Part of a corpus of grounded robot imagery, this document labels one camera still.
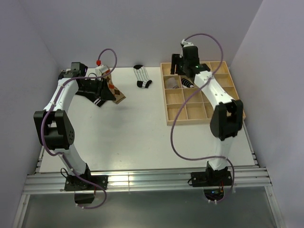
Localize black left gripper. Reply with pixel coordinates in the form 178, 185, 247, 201
78, 77, 116, 101

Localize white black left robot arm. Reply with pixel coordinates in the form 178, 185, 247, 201
33, 62, 116, 190

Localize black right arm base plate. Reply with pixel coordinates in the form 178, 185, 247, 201
187, 171, 233, 188

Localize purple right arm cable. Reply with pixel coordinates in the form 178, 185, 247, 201
170, 33, 236, 203

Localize brown orange argyle sock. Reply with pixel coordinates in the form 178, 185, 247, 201
105, 74, 126, 105

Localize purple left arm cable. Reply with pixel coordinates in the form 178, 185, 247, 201
40, 48, 118, 210

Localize taupe sock red stripes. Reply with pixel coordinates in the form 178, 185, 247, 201
165, 77, 179, 89

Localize white sock black toe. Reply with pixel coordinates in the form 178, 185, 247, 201
133, 64, 152, 88

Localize black pinstriped sock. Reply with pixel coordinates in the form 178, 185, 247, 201
181, 78, 195, 88

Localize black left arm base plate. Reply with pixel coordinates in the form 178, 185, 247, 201
64, 175, 108, 191

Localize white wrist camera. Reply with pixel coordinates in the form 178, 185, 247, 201
180, 39, 194, 48
95, 65, 110, 76

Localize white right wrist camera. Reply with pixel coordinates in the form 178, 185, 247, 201
180, 39, 194, 48

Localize black box under rail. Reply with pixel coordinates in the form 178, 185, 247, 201
74, 193, 95, 204

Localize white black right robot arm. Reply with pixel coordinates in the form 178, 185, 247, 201
171, 42, 243, 185

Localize black sock white stripes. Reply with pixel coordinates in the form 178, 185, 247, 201
76, 91, 106, 107

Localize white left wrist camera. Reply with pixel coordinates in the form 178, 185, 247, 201
95, 65, 110, 76

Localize wooden compartment tray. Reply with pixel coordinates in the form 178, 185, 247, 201
161, 61, 239, 125

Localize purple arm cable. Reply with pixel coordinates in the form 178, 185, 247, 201
170, 33, 236, 203
40, 48, 118, 210

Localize aluminium table edge rail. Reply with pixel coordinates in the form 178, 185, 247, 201
22, 167, 272, 195

